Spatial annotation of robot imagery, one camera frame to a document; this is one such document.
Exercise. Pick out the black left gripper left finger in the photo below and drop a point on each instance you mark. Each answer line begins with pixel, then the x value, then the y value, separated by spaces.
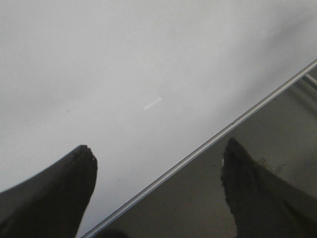
pixel 52 203

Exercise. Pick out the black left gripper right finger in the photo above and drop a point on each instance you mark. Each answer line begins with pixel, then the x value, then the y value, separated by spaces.
pixel 262 204

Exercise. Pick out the white whiteboard with aluminium frame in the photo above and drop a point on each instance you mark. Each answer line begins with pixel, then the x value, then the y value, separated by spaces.
pixel 143 83

